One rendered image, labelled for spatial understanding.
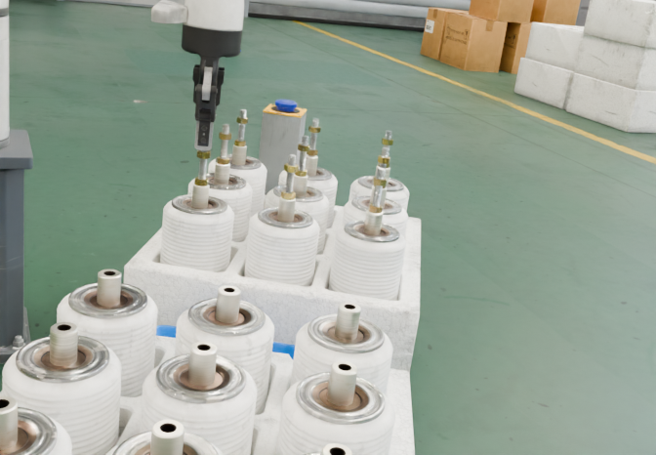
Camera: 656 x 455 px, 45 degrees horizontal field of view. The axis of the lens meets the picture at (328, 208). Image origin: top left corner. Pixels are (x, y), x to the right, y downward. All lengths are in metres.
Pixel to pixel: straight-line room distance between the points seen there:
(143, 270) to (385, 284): 0.32
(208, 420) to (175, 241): 0.46
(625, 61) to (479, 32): 1.34
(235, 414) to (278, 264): 0.42
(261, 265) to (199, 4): 0.34
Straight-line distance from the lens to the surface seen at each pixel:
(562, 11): 5.19
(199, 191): 1.09
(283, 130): 1.44
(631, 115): 3.67
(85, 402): 0.69
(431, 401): 1.21
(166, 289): 1.08
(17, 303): 1.21
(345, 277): 1.06
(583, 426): 1.25
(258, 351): 0.78
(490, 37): 4.89
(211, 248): 1.08
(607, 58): 3.80
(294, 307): 1.05
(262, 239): 1.06
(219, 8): 1.01
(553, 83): 4.04
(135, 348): 0.80
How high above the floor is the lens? 0.61
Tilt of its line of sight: 18 degrees down
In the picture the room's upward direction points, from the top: 7 degrees clockwise
